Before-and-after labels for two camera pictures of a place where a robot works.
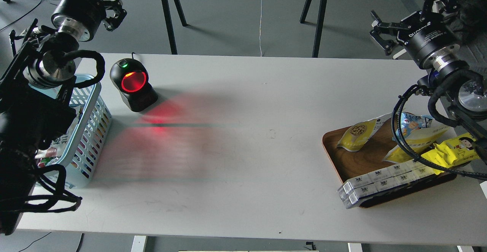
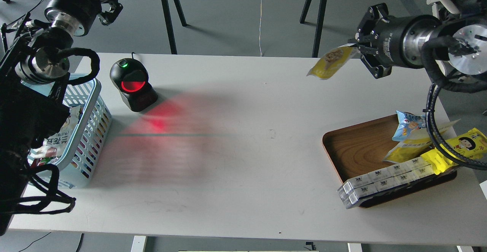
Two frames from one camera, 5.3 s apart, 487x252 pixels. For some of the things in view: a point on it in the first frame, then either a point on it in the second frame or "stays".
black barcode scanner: x=131 y=77 stays
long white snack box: x=351 y=190 stays
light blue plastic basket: x=79 y=159 stays
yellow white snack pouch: x=353 y=135 to x=333 y=61
